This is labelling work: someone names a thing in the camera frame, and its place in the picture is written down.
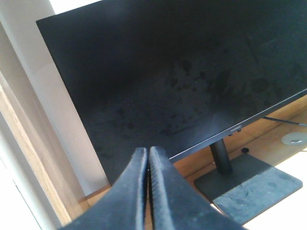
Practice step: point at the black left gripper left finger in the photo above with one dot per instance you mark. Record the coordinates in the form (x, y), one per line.
(123, 206)

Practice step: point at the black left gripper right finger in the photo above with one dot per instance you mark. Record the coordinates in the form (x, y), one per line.
(175, 205)

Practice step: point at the black monitor stand base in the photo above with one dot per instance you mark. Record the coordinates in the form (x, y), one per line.
(244, 187)

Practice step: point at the black computer monitor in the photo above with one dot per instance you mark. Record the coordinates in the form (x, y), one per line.
(179, 74)

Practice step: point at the grey desk cable grommet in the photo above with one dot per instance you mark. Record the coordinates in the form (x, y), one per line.
(294, 139)

